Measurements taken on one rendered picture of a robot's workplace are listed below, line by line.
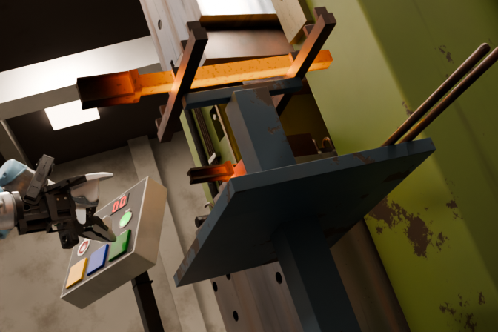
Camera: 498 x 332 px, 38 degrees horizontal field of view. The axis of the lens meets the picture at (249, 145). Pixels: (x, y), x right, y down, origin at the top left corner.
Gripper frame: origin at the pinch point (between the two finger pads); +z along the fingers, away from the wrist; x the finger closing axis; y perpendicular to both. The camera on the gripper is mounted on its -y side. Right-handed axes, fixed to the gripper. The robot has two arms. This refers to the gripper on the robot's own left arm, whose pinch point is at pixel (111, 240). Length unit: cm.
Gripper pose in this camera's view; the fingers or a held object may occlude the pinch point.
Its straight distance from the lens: 202.3
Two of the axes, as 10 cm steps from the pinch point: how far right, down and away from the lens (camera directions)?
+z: 7.0, 5.3, 4.9
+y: 0.4, -7.0, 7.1
